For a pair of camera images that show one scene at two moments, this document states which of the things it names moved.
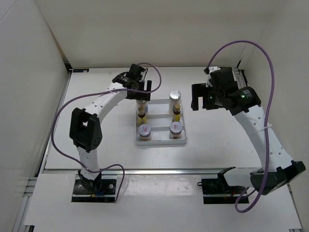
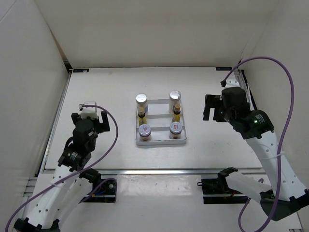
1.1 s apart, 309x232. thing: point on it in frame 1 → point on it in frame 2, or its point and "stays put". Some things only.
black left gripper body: (137, 95) → (95, 123)
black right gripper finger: (199, 90) → (213, 101)
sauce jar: (144, 131) stays put
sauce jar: (175, 128) stays put
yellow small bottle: (176, 112) stays put
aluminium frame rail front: (161, 172) stays put
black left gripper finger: (147, 95) → (104, 126)
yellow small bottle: (143, 119) stays put
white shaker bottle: (175, 98) stays put
